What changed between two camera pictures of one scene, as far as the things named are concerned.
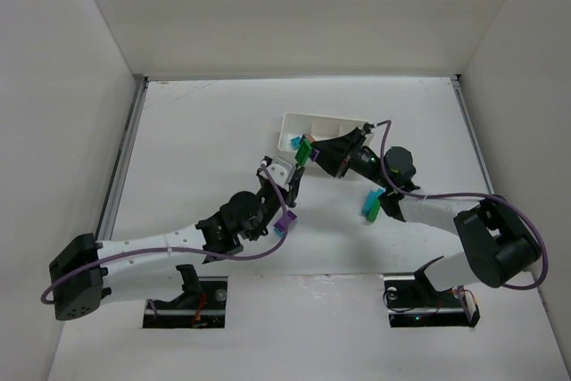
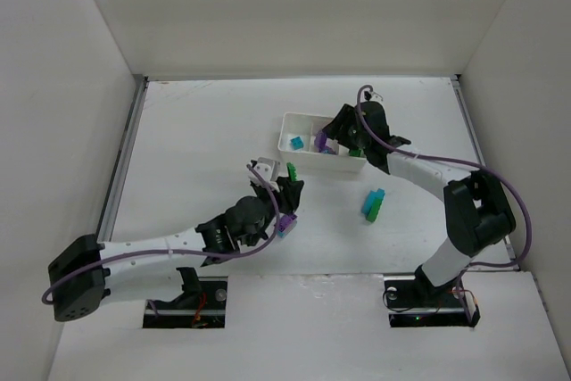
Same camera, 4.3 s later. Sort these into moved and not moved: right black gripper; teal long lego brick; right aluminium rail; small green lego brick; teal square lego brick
Moved: right black gripper
Not moved: teal long lego brick; teal square lego brick; small green lego brick; right aluminium rail
